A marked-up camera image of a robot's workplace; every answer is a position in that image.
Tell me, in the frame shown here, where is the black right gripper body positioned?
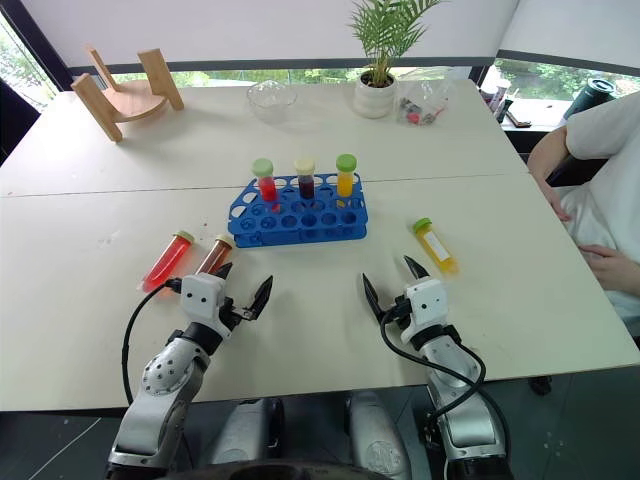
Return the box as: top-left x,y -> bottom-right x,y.
381,295 -> 413,329

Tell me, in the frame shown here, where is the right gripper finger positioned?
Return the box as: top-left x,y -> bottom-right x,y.
402,255 -> 431,283
361,272 -> 386,323

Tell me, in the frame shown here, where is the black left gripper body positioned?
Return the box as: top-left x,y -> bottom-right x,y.
218,295 -> 254,332

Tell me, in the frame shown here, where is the brown tube cream cap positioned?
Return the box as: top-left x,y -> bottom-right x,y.
193,234 -> 236,277

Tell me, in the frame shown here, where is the yellow labelled tube green cap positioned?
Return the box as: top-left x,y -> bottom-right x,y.
411,216 -> 461,276

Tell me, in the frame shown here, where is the red tube green cap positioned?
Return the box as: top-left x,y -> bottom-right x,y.
251,157 -> 282,212
141,229 -> 196,294

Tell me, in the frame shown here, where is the blue test tube rack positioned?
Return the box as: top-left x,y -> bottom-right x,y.
227,172 -> 370,249

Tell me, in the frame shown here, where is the orange tube green cap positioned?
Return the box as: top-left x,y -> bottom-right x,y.
334,153 -> 359,199

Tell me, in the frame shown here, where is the dark purple tube cream cap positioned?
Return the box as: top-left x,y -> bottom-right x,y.
293,157 -> 318,201

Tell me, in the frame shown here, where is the person right hand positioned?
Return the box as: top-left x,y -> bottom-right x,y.
543,184 -> 572,223

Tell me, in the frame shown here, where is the person left hand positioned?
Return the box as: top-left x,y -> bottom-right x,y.
580,243 -> 630,293

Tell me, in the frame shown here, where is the dark rounded robot rim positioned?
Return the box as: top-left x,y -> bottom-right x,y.
107,457 -> 501,480

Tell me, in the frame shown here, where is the clear plastic bag with bits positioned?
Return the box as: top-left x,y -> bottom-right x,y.
396,66 -> 459,127

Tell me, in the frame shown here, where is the white ribbed plant pot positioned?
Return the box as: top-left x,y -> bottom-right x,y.
353,69 -> 402,120

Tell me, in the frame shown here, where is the clear glass bowl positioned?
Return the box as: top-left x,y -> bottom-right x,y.
245,79 -> 299,124

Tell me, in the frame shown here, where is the white pink bottle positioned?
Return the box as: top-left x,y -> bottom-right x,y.
491,79 -> 510,115

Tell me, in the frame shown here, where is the wooden stand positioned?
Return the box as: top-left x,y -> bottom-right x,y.
70,45 -> 186,144

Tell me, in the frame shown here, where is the person white shirt torso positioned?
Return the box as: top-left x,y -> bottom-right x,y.
555,91 -> 640,322

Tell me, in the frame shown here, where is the green palm plant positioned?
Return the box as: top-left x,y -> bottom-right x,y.
347,0 -> 444,89

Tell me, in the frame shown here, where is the dark green tumbler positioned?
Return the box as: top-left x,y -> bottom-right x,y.
563,76 -> 619,122

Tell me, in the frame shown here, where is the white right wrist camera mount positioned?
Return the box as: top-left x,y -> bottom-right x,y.
403,277 -> 449,342

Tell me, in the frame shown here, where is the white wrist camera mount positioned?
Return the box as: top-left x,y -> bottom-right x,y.
403,277 -> 449,342
180,272 -> 227,335

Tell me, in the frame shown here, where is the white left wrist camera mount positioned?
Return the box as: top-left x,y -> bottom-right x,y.
180,272 -> 227,335

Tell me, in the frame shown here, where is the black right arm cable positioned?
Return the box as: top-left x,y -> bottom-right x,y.
379,308 -> 512,454

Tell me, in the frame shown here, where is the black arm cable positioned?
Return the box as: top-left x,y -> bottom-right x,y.
121,277 -> 184,407
379,308 -> 512,454

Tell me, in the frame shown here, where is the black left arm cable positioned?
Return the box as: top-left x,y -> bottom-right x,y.
121,277 -> 184,407

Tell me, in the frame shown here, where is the black window frame bar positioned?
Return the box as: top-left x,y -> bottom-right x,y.
63,55 -> 497,77

